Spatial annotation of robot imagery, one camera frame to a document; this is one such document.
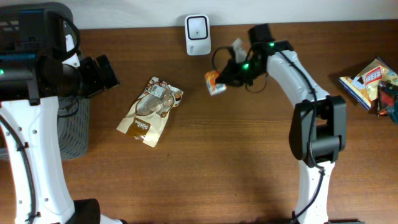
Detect orange tissue pack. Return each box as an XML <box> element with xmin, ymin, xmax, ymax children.
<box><xmin>205</xmin><ymin>70</ymin><xmax>227</xmax><ymax>96</ymax></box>

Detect brown cookie snack pouch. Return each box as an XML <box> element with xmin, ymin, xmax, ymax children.
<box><xmin>116</xmin><ymin>77</ymin><xmax>183</xmax><ymax>147</ymax></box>

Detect yellow wet wipes pack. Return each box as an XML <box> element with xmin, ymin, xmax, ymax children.
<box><xmin>338</xmin><ymin>57</ymin><xmax>397</xmax><ymax>110</ymax></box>

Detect black red snack packet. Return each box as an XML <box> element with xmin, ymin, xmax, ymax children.
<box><xmin>377</xmin><ymin>81</ymin><xmax>397</xmax><ymax>116</ymax></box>

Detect blue mouthwash bottle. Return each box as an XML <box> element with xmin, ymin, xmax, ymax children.
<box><xmin>389</xmin><ymin>106</ymin><xmax>398</xmax><ymax>124</ymax></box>

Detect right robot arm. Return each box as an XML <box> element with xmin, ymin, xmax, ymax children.
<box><xmin>215</xmin><ymin>24</ymin><xmax>347</xmax><ymax>223</ymax></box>

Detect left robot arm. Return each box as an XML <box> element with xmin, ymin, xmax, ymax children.
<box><xmin>1</xmin><ymin>2</ymin><xmax>119</xmax><ymax>223</ymax></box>

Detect white barcode scanner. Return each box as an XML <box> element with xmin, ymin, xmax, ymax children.
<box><xmin>185</xmin><ymin>14</ymin><xmax>211</xmax><ymax>56</ymax></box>

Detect dark grey plastic basket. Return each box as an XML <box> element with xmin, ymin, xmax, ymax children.
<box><xmin>1</xmin><ymin>2</ymin><xmax>90</xmax><ymax>160</ymax></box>

